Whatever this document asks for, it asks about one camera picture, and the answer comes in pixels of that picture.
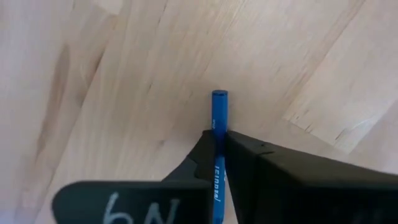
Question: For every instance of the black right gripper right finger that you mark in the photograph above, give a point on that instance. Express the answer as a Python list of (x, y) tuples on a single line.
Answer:
[(295, 193)]

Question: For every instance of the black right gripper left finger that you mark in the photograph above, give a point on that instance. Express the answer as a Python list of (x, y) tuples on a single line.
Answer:
[(140, 202)]

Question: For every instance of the blue pen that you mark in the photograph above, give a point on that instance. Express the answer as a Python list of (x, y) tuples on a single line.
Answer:
[(219, 109)]

